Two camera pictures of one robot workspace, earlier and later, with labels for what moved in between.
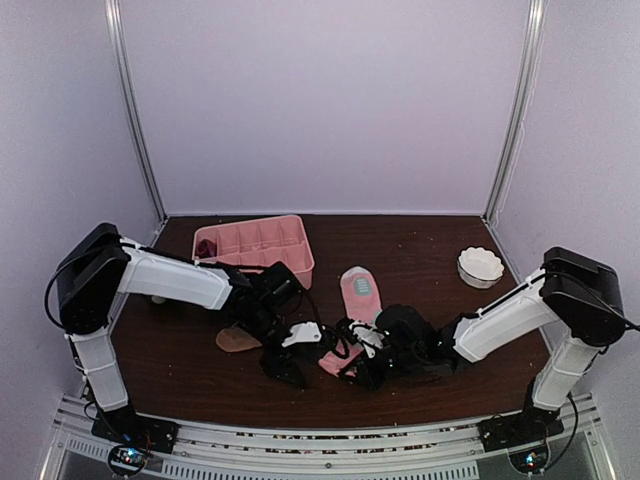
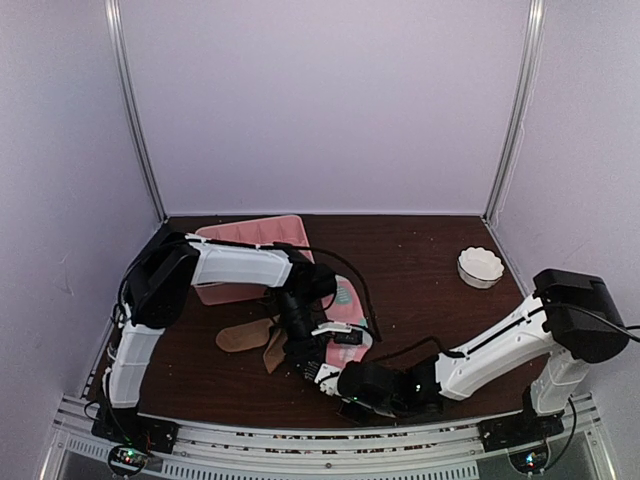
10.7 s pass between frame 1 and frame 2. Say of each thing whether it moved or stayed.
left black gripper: moved
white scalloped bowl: stayed
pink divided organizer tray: stayed
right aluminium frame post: stayed
